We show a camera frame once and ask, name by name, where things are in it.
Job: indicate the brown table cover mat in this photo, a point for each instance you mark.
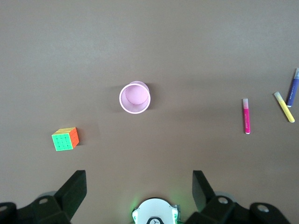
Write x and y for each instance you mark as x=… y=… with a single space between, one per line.
x=149 y=46

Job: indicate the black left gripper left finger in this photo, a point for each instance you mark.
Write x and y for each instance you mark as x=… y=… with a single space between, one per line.
x=58 y=205

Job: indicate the multicolour puzzle cube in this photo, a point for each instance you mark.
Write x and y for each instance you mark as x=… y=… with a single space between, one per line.
x=61 y=141

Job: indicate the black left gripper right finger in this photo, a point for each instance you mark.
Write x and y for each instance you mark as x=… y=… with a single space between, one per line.
x=215 y=210

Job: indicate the purple marker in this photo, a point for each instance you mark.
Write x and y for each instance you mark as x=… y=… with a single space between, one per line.
x=293 y=91

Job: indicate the pink marker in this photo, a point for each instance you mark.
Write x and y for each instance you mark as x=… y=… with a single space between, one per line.
x=246 y=116

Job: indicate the yellow marker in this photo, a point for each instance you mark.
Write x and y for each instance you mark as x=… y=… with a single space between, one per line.
x=285 y=107

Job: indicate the pink mesh cup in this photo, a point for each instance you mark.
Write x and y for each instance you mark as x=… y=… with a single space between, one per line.
x=135 y=95

